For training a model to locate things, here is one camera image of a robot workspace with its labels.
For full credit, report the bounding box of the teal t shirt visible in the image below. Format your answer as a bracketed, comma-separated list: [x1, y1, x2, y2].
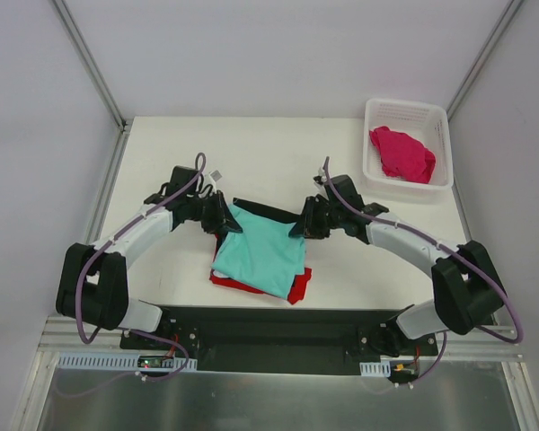
[211, 204, 306, 300]

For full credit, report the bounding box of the red t shirt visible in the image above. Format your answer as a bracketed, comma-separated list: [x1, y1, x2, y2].
[209, 236, 312, 304]

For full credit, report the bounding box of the white plastic basket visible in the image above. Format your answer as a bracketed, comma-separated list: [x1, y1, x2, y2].
[363, 98, 454, 200]

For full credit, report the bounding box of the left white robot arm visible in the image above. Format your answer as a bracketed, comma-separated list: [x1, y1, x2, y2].
[55, 166, 243, 349]

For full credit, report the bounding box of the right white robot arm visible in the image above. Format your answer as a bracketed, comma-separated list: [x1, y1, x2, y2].
[289, 174, 508, 357]

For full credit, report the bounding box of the magenta t shirt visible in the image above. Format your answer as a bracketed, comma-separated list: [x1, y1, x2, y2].
[369, 126, 437, 184]

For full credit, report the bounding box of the left aluminium frame post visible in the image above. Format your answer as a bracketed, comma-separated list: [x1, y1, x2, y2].
[51, 0, 134, 134]

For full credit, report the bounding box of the aluminium frame post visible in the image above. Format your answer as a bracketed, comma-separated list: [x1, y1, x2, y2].
[446, 0, 526, 121]
[51, 0, 134, 134]

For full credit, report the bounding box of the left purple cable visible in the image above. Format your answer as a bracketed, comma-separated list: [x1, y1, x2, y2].
[56, 152, 208, 399]

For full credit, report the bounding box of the purple cable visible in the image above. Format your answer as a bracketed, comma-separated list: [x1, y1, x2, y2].
[56, 152, 208, 399]
[323, 155, 525, 394]

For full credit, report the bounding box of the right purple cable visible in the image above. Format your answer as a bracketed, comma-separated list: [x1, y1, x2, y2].
[323, 155, 525, 394]

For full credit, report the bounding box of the right white cable duct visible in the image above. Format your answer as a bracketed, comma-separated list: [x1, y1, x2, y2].
[359, 361, 391, 378]

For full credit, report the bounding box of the white cable duct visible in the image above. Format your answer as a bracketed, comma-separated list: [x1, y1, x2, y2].
[359, 361, 391, 378]
[57, 353, 198, 374]

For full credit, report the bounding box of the left white cable duct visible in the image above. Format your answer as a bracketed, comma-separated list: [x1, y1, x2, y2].
[57, 353, 198, 374]

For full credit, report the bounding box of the right aluminium frame post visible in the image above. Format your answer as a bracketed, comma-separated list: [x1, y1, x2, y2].
[446, 0, 526, 121]

